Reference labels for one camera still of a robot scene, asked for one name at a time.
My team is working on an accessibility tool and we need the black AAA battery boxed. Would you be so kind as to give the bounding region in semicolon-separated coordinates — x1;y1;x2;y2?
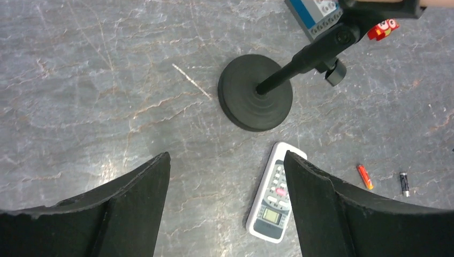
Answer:
399;172;410;197

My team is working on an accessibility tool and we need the orange AAA battery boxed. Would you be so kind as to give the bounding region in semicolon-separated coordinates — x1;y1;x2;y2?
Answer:
357;164;374;190

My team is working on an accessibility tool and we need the blue grey lego brick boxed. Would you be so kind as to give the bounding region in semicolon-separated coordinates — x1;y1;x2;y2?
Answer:
286;0;338;29

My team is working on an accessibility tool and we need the red toy block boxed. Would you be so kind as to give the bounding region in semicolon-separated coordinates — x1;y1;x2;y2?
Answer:
367;19;400;41

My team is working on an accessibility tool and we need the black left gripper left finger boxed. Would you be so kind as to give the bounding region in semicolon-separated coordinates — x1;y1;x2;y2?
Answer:
1;152;171;256

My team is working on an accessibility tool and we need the black microphone stand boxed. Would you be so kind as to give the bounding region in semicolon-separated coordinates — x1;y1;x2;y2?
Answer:
217;1;425;132

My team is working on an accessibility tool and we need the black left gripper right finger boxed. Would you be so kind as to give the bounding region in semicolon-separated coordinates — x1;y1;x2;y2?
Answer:
284;152;453;256

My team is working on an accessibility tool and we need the grey lego baseplate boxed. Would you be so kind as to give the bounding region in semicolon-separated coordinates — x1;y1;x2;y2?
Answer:
284;0;342;42

